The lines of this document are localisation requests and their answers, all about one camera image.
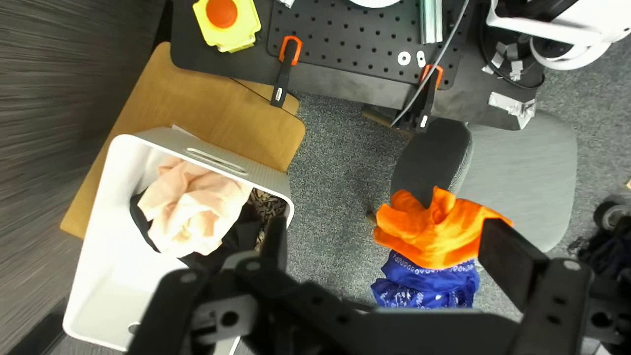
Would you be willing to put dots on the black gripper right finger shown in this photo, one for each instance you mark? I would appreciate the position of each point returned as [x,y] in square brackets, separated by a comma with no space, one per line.
[545,308]

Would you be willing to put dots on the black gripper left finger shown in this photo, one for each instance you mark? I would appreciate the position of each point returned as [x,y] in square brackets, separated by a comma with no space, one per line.
[184,308]

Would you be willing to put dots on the orange clothing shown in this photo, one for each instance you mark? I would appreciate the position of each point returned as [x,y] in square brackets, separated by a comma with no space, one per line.
[434,229]

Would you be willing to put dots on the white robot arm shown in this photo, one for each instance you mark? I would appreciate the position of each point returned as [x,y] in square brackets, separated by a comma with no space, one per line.
[592,26]

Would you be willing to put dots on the white plastic basket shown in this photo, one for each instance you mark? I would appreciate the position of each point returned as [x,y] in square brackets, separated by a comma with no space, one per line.
[105,262]

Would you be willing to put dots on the pale pink clothing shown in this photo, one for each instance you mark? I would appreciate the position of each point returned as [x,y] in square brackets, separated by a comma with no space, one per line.
[190,203]

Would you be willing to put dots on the brown patterned clothing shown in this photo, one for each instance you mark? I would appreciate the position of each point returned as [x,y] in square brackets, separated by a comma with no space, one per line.
[269,203]

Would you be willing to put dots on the grey shell chair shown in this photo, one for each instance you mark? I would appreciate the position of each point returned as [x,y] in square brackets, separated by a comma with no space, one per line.
[525,170]

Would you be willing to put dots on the black floor equipment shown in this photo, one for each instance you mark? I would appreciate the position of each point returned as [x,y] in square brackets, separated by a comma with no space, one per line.
[608,243]

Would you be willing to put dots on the blue patterned cloth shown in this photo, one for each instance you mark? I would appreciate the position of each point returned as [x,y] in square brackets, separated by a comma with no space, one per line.
[421,286]

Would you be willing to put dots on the white paper tag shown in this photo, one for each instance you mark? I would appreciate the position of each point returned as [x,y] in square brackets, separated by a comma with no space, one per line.
[513,109]

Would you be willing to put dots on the orange and black clamp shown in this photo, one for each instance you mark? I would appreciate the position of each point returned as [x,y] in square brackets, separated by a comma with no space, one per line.
[425,111]
[281,85]

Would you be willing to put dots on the black base cover with tape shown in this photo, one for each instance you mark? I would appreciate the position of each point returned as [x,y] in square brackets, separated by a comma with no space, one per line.
[505,71]

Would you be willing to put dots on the yellow emergency stop button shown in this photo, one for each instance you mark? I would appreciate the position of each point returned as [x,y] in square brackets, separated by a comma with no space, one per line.
[237,36]

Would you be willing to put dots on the white oblong washer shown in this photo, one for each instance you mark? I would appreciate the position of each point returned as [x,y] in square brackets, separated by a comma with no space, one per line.
[421,57]

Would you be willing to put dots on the black perforated board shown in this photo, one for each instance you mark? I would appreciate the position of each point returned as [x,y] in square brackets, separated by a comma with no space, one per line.
[342,32]

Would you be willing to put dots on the aluminium extrusion rail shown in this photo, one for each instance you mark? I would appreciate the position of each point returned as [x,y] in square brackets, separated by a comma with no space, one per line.
[430,20]

